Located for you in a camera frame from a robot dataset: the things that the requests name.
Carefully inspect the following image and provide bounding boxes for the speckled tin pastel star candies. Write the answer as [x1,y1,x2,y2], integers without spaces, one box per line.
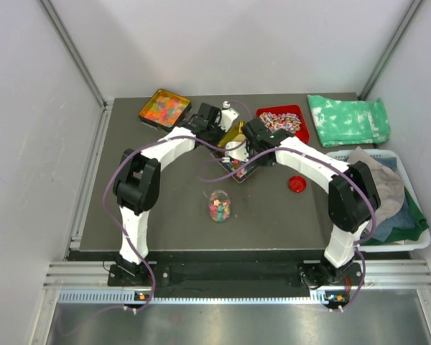
[210,121,265,184]

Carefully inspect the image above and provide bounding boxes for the clear glass jar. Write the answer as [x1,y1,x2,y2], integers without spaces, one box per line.
[208,190,231,223]

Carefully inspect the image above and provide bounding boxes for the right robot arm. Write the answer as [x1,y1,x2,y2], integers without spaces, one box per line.
[242,119,381,285]

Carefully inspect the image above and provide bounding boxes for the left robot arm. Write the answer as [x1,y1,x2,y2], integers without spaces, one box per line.
[108,103,238,285]

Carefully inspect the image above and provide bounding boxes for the gold tin translucent star candies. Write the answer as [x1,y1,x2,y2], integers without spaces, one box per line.
[139,89,191,132]

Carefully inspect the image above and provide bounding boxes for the red box of lollipops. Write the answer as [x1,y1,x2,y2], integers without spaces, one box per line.
[256,104,310,144]

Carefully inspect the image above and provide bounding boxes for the red round lid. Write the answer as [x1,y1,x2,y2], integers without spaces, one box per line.
[288,175,307,193]

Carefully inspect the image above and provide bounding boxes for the green white cloth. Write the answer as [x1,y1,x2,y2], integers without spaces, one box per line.
[307,95,391,147]

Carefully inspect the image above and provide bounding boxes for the grey cloth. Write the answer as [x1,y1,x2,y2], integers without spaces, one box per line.
[348,147,405,226]

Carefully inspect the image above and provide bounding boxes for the white laundry basket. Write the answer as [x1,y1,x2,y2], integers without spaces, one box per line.
[322,149,431,252]

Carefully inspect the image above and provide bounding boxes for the blue cloth in basket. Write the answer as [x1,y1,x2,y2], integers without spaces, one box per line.
[357,152,415,242]

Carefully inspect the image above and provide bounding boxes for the green cloth in basket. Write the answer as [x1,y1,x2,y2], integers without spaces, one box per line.
[362,187,429,246]

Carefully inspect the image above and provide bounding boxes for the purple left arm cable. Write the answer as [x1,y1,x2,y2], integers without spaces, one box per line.
[103,99,253,313]

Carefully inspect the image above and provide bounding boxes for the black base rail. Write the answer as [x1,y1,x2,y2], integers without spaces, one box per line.
[107,249,362,298]

